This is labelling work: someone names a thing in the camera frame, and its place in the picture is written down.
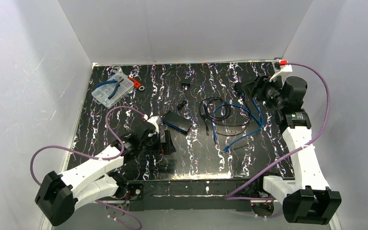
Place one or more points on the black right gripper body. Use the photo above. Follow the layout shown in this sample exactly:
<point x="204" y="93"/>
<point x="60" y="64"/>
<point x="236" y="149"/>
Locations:
<point x="260" y="86"/>

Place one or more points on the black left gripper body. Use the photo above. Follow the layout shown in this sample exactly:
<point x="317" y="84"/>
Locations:
<point x="164" y="143"/>

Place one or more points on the grey ribbed network switch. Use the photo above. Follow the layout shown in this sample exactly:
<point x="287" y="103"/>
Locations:
<point x="167" y="147"/>

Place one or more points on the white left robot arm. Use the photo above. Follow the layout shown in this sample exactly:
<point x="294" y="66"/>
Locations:
<point x="61" y="194"/>

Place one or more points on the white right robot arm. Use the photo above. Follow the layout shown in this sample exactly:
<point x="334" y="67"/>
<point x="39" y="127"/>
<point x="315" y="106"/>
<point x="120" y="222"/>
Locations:
<point x="307" y="198"/>

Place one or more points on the small black clip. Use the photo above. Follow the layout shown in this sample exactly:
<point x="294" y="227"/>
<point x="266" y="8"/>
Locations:
<point x="181" y="104"/>

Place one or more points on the red black tool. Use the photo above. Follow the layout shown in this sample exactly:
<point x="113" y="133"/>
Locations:
<point x="137" y="85"/>

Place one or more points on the clear plastic parts box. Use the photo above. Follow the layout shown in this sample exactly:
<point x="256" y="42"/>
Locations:
<point x="126" y="87"/>

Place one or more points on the black base bar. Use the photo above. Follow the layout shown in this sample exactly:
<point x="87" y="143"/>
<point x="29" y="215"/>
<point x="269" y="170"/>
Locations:
<point x="183" y="195"/>

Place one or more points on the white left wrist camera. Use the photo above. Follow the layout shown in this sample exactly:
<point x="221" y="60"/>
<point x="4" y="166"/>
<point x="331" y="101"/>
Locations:
<point x="156" y="121"/>

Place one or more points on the black switch with blue ports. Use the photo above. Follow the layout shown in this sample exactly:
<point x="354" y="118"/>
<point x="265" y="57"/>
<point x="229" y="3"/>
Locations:
<point x="178" y="122"/>

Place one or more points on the blue handled pliers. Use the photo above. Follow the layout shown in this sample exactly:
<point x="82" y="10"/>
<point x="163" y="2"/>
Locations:
<point x="110" y="87"/>

